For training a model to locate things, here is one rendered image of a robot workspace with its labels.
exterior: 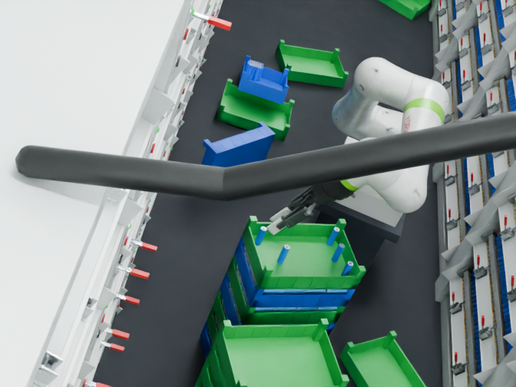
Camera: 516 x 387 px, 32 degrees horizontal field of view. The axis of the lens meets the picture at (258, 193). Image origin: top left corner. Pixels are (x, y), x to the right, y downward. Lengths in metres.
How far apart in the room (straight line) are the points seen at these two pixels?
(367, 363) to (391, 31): 2.24
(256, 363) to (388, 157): 1.79
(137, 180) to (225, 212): 2.66
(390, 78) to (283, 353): 0.84
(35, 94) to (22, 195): 0.12
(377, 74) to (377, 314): 0.99
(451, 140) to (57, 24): 0.41
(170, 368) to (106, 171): 2.16
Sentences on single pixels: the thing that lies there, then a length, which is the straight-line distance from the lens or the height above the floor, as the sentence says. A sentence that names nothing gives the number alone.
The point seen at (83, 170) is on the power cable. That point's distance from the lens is 0.67.
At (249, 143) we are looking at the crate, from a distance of 3.33.
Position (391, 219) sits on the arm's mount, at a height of 0.31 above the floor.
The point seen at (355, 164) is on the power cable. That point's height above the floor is 1.86.
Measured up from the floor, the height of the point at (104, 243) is 1.49.
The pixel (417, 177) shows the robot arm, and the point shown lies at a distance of 2.30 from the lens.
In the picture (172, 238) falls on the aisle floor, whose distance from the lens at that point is 3.16.
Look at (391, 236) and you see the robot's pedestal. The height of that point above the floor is 0.26.
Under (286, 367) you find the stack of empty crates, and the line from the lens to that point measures 2.40.
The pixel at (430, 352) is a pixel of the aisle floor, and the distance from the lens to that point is 3.22.
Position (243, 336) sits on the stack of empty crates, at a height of 0.41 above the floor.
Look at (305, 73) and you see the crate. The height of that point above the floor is 0.05.
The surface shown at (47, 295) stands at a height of 1.75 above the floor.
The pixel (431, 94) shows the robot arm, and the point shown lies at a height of 0.93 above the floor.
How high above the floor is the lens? 2.23
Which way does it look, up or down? 40 degrees down
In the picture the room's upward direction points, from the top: 22 degrees clockwise
